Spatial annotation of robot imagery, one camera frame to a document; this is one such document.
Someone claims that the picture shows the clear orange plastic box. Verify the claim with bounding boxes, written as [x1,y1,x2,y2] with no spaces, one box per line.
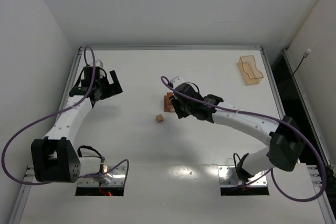
[237,55,264,86]

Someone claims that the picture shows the metal base plate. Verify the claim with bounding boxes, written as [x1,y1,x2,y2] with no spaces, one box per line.
[217,165,267,189]
[77,165,127,187]

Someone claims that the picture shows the red-brown long block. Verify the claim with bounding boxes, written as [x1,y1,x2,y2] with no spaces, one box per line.
[164,103,170,112]

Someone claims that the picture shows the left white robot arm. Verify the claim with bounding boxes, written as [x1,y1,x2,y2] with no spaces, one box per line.
[31,66,123,183]

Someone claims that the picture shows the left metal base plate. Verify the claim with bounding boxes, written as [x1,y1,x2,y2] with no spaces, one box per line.
[77,165,127,187]

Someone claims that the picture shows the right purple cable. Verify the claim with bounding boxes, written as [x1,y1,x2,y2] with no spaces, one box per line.
[160,76,327,202]

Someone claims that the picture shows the red-brown arch block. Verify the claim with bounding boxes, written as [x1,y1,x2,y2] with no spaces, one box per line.
[164,92,174,108]

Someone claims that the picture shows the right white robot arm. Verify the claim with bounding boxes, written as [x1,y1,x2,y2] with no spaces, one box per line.
[169,78,304,183]

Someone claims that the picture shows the small plain wood cube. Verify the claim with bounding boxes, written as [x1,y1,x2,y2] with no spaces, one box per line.
[155,114,164,123]

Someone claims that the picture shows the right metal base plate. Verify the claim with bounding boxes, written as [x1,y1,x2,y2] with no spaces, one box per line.
[217,165,267,189]

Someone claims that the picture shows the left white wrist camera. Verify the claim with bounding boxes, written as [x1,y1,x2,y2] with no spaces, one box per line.
[95,59,103,68]

